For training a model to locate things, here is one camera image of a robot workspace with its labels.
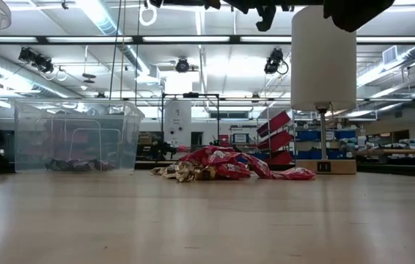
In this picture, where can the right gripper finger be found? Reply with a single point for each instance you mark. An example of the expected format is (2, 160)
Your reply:
(244, 5)
(268, 14)

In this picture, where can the brown Snickers mini bar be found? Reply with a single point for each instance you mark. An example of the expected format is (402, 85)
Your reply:
(57, 165)
(103, 165)
(81, 165)

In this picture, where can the black background robot arm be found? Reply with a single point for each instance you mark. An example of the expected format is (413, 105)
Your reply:
(160, 148)

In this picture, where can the black overhead light bar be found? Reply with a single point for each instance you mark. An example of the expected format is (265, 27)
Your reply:
(138, 39)

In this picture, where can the white shade wooden base lamp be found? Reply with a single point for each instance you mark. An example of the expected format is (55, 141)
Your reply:
(323, 62)

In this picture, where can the white column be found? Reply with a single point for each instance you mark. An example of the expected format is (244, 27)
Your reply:
(177, 121)

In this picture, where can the small framed monitor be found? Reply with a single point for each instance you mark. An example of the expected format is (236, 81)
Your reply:
(240, 138)

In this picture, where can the blue storage bin shelf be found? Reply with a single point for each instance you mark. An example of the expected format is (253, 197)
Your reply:
(308, 135)

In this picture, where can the wooden workbench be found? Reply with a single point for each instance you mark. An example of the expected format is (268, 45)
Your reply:
(394, 151)

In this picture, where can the black hanging camera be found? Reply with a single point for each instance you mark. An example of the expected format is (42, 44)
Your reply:
(274, 60)
(35, 60)
(182, 66)

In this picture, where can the white wall vent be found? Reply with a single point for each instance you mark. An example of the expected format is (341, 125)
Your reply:
(390, 55)

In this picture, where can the silver ceiling duct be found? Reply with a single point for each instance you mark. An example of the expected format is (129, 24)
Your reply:
(101, 18)

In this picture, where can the black metal stand frame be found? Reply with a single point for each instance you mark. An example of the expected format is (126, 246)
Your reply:
(191, 95)

